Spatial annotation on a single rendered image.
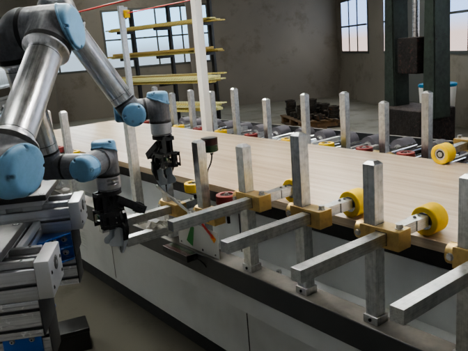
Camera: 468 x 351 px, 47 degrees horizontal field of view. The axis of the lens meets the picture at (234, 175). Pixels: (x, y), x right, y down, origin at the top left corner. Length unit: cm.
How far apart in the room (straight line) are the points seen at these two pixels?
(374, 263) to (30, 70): 95
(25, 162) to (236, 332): 146
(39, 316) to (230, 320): 124
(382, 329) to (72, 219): 97
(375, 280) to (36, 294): 81
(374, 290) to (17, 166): 90
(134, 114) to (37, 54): 47
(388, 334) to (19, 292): 88
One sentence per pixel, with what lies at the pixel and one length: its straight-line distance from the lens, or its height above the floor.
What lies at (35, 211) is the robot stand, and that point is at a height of 98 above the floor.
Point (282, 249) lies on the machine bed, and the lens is 200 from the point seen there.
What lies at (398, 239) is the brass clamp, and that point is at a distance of 134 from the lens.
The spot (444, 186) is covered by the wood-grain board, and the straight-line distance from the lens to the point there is 200.
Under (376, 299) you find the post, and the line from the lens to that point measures 146.
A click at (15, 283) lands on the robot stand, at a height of 95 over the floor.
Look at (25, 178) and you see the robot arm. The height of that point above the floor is 119.
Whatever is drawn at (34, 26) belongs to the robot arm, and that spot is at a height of 151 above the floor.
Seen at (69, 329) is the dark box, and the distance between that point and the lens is 292.
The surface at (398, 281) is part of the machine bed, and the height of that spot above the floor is 72.
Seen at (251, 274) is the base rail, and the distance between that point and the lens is 179.
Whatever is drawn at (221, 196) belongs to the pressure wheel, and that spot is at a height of 91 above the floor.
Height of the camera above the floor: 143
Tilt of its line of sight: 13 degrees down
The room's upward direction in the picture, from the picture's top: 5 degrees counter-clockwise
